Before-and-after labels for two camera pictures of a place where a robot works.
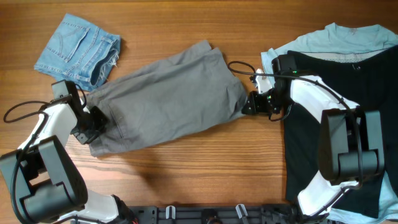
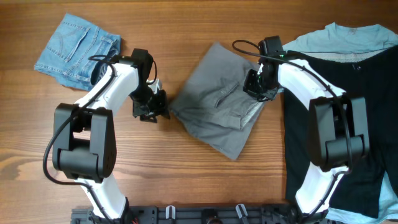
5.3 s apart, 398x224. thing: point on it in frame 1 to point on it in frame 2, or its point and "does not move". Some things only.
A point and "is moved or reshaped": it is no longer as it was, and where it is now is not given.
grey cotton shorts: (194, 87) is moved or reshaped
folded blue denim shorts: (81, 53) does not move
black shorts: (368, 76) does not move
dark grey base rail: (270, 214) does not move
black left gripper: (102, 121) to (161, 109)
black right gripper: (256, 107) to (250, 88)
